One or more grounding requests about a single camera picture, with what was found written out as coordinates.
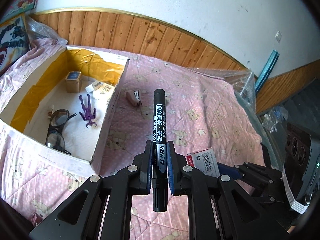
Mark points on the black marker pen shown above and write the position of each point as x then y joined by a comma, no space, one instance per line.
159,155

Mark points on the black safety goggles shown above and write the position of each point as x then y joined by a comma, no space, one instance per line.
55,139

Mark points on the white cream tube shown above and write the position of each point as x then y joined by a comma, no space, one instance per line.
50,111

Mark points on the pink stapler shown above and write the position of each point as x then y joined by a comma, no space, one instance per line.
133,96

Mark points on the bubble wrap sheet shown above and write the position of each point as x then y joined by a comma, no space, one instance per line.
244,90

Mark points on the purple action figure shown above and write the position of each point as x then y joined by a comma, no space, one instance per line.
88,114

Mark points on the blue strip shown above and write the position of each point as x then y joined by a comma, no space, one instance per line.
267,70

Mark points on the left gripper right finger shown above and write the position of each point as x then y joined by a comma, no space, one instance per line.
219,208

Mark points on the pink bear quilt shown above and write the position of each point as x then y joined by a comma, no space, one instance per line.
202,113

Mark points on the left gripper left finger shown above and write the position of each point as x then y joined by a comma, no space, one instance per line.
101,207

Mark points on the blue robot toy box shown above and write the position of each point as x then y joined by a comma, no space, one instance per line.
14,41

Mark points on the cardboard box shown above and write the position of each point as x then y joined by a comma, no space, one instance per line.
25,118

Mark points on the clear plastic bag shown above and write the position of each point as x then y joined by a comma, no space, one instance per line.
273,117

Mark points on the red white staples box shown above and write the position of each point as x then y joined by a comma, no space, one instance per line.
205,161

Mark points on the yellow tissue pack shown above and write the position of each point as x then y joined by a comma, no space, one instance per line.
104,92

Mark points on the gold tin box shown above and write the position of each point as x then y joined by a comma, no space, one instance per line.
73,82

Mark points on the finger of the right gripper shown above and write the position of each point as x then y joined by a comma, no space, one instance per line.
265,181

